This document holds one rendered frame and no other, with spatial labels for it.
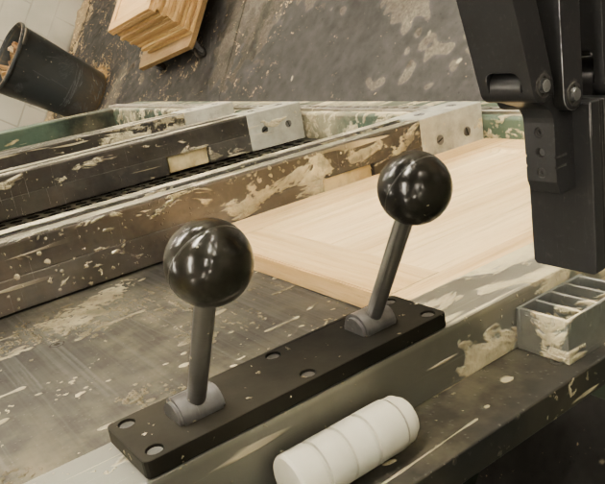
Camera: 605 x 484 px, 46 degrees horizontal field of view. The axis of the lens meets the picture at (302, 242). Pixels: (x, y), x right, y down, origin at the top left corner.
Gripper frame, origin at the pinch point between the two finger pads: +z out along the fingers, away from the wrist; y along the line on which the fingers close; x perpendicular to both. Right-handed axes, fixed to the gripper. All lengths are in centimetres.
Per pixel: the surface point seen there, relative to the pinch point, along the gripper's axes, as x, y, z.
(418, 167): 7.5, -1.2, -0.4
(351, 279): 27.0, 8.5, 13.1
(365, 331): 12.9, -1.7, 9.7
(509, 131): 49, 57, 12
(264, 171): 54, 18, 9
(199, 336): 10.5, -12.9, 4.6
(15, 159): 125, 8, 10
